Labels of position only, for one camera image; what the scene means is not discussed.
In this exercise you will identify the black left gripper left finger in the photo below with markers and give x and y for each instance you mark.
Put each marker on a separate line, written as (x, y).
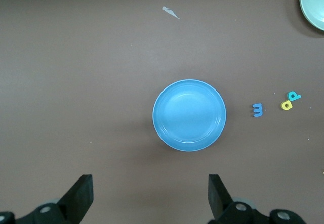
(78, 196)

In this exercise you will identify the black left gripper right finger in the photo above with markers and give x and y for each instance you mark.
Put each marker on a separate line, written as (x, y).
(217, 196)

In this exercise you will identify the blue foam letter m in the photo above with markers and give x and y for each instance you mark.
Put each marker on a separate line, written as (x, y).
(260, 110)

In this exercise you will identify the yellow foam letter a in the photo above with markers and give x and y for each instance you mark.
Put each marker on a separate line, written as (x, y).
(282, 105)

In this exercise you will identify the teal foam letter p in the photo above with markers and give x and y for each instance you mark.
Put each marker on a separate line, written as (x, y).
(296, 97)

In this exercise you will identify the blue plate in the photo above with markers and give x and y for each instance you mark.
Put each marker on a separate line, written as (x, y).
(188, 115)

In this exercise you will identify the brown table cover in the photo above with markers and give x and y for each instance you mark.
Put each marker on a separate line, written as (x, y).
(76, 82)

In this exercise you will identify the pale green plate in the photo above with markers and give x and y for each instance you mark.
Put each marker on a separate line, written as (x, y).
(314, 1)

